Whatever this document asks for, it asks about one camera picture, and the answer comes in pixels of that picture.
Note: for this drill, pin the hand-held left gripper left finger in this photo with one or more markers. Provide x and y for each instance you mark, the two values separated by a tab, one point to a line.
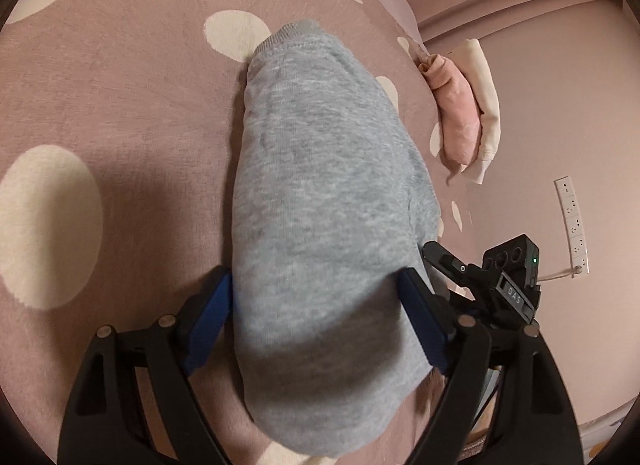
210	316

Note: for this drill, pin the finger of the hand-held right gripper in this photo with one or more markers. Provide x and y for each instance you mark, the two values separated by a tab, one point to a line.
447	262

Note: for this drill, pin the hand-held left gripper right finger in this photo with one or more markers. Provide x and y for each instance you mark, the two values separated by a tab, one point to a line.
425	321

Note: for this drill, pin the folded pink garment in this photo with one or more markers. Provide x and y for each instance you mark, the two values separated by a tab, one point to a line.
457	115

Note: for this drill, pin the grey sweatshirt with white hem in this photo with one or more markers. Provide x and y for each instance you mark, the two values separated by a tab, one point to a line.
325	220

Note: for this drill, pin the pink polka dot bedspread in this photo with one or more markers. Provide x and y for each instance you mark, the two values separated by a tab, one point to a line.
125	95

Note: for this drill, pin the folded cream garment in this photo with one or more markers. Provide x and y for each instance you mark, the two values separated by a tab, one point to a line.
487	95

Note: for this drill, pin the white wall socket strip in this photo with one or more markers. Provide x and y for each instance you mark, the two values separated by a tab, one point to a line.
572	225

